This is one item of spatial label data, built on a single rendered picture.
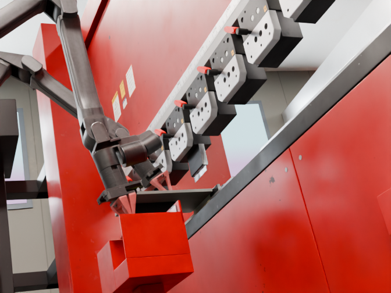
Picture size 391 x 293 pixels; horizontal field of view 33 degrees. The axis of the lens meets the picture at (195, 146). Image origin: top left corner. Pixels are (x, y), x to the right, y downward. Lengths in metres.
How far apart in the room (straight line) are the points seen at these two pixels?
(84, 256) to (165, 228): 1.32
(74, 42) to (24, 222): 4.48
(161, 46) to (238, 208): 0.93
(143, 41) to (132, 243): 1.20
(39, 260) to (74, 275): 3.24
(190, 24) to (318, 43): 5.28
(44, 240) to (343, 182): 5.00
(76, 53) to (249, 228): 0.63
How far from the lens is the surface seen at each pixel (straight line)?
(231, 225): 1.64
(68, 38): 1.76
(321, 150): 1.30
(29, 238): 6.09
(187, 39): 2.16
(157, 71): 2.39
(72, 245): 2.84
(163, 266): 1.51
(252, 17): 1.78
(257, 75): 1.84
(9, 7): 1.79
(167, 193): 1.97
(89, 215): 2.90
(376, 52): 1.19
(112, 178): 1.58
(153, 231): 1.53
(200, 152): 2.12
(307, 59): 7.59
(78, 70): 1.71
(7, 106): 3.24
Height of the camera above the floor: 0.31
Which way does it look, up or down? 24 degrees up
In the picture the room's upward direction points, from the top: 12 degrees counter-clockwise
